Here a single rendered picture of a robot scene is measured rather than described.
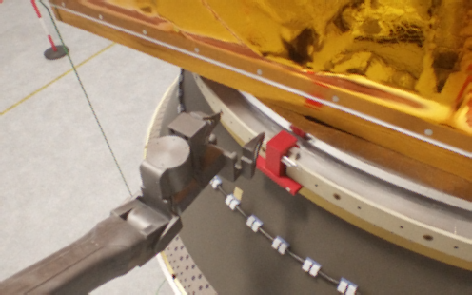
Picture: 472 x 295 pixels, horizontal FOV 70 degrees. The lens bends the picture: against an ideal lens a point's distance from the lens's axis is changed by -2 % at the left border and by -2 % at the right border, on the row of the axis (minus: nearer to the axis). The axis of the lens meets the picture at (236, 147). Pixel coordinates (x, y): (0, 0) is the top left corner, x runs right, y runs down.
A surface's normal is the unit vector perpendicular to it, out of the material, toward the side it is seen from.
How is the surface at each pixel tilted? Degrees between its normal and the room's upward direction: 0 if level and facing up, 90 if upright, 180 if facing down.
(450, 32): 85
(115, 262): 86
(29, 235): 0
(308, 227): 62
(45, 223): 0
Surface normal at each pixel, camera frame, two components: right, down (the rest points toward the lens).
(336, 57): -0.42, 0.71
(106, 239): 0.27, -0.87
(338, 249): -0.54, 0.22
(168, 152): 0.01, -0.65
